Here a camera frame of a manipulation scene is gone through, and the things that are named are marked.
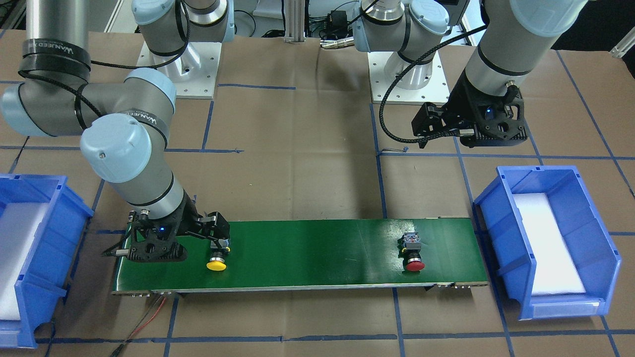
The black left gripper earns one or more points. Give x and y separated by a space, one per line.
465 105

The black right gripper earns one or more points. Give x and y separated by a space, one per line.
190 216

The yellow mushroom push button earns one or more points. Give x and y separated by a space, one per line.
216 261

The red mushroom push button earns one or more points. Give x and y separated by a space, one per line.
410 246

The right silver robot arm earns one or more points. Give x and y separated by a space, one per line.
124 129

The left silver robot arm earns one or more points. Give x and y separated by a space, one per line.
516 34

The green conveyor belt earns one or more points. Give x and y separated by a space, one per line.
316 255

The blue storage bin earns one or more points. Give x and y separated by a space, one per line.
41 281
592 249

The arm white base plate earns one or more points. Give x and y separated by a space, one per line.
424 83
194 72

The aluminium frame post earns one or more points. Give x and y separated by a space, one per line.
295 14

